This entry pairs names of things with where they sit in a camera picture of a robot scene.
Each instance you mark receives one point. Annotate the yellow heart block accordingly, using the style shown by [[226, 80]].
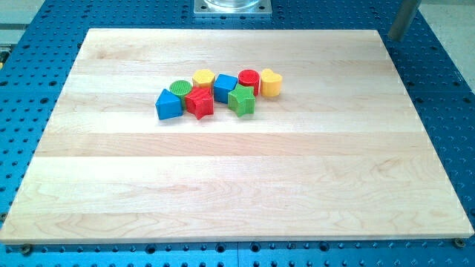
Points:
[[270, 83]]

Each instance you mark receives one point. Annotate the green star block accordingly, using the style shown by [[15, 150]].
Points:
[[241, 100]]

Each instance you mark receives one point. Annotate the red star block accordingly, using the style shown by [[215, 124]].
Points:
[[200, 102]]

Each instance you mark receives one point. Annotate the blue cube block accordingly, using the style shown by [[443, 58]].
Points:
[[222, 86]]

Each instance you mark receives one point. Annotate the red cylinder block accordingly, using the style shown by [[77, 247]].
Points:
[[250, 78]]

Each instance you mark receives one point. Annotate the yellow hexagon block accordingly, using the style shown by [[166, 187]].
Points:
[[203, 78]]

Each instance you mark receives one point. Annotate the green cylinder block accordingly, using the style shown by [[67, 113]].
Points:
[[181, 88]]

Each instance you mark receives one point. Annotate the blue triangle block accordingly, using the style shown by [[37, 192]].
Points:
[[168, 105]]

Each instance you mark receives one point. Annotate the light wooden board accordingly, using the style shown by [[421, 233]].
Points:
[[340, 154]]

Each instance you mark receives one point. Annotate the grey metal pusher rod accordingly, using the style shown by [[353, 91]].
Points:
[[403, 19]]

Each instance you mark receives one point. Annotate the blue perforated metal table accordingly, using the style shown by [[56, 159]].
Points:
[[39, 64]]

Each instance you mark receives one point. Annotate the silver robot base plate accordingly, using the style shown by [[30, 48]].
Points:
[[232, 7]]

